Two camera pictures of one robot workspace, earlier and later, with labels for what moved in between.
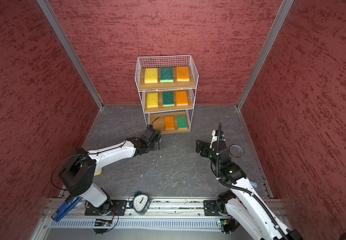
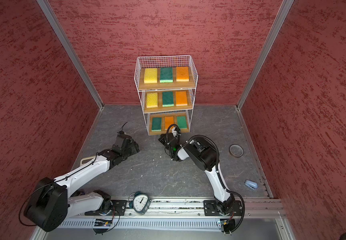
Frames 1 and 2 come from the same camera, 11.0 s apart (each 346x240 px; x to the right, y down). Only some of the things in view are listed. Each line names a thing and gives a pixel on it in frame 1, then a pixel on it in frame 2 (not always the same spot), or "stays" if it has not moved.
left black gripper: [156, 148] -> [135, 147]
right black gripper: [199, 148] -> [162, 139]
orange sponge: [169, 123] stays
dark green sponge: [166, 75] stays
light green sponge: [182, 122] stays
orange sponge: [182, 74] stays
